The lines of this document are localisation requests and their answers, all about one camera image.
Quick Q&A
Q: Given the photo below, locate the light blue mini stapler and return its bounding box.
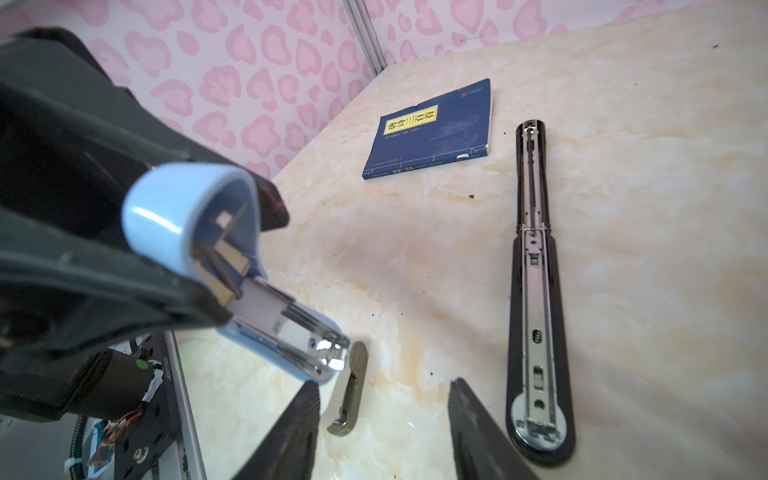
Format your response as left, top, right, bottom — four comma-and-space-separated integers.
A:
121, 163, 351, 384

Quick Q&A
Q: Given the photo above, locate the black long stapler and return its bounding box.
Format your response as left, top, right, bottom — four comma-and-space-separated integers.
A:
505, 119, 576, 467

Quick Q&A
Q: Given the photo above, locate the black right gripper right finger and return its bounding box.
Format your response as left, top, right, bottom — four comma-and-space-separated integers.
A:
448, 378, 538, 480

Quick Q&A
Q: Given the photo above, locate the grey white mini stapler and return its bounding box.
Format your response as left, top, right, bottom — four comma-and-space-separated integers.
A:
320, 341, 369, 437

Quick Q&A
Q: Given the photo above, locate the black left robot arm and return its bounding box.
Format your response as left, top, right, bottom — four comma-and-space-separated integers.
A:
1, 27, 229, 422

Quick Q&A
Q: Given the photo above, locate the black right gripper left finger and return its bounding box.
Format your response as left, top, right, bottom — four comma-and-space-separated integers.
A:
233, 381, 321, 480

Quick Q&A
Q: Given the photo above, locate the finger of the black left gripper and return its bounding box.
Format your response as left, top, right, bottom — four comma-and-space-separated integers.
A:
1, 28, 289, 240
1, 210, 230, 366

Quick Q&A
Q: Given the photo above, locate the blue book yellow label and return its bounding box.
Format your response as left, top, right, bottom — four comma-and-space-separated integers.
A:
362, 78, 492, 180

